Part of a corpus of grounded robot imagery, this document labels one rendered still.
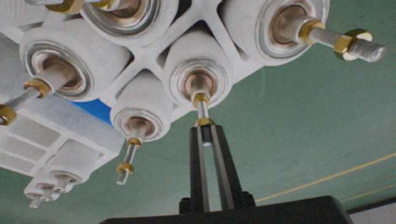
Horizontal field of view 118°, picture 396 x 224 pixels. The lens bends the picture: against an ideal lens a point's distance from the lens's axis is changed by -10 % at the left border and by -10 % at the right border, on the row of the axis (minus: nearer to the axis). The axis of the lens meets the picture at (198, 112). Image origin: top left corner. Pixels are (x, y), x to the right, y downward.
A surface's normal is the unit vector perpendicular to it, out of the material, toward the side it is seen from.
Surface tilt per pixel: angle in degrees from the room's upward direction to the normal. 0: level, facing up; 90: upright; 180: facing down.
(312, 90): 0
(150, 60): 0
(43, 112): 90
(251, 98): 0
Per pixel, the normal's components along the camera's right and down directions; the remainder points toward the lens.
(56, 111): 0.80, -0.49
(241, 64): 0.07, 0.65
